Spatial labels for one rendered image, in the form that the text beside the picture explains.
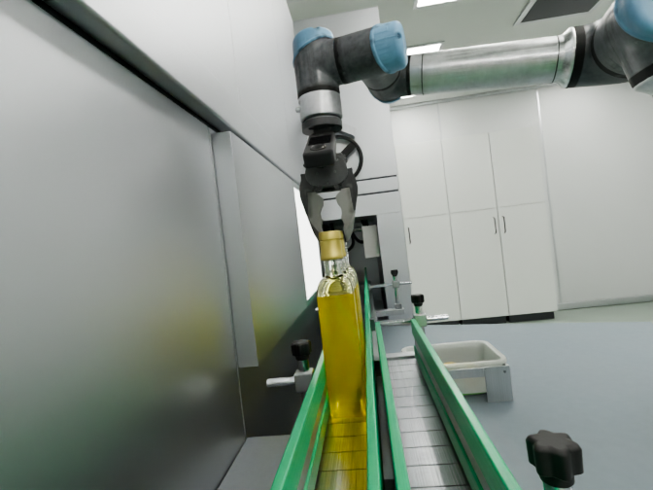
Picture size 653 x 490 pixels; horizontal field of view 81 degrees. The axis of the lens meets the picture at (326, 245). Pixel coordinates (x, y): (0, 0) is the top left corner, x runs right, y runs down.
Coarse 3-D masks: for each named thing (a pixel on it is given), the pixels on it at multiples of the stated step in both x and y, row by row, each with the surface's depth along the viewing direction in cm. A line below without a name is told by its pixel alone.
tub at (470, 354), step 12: (408, 348) 102; (444, 348) 101; (456, 348) 101; (468, 348) 101; (480, 348) 100; (492, 348) 93; (444, 360) 101; (456, 360) 101; (468, 360) 100; (480, 360) 100; (492, 360) 93; (504, 360) 85
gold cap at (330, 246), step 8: (320, 232) 59; (328, 232) 58; (336, 232) 58; (320, 240) 59; (328, 240) 58; (336, 240) 58; (320, 248) 59; (328, 248) 58; (336, 248) 58; (328, 256) 58; (336, 256) 58
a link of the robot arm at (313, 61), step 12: (300, 36) 64; (312, 36) 64; (324, 36) 64; (300, 48) 64; (312, 48) 64; (324, 48) 63; (300, 60) 64; (312, 60) 64; (324, 60) 63; (300, 72) 65; (312, 72) 64; (324, 72) 64; (336, 72) 64; (300, 84) 65; (312, 84) 64; (324, 84) 64; (336, 84) 65
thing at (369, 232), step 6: (366, 228) 177; (372, 228) 177; (366, 234) 177; (372, 234) 177; (366, 240) 177; (372, 240) 177; (366, 246) 177; (372, 246) 177; (378, 246) 177; (366, 252) 177; (372, 252) 177; (378, 252) 177; (366, 258) 178
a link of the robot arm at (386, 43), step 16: (368, 32) 61; (384, 32) 60; (400, 32) 60; (336, 48) 62; (352, 48) 61; (368, 48) 61; (384, 48) 60; (400, 48) 60; (336, 64) 63; (352, 64) 62; (368, 64) 62; (384, 64) 62; (400, 64) 62; (352, 80) 65; (368, 80) 67; (384, 80) 67
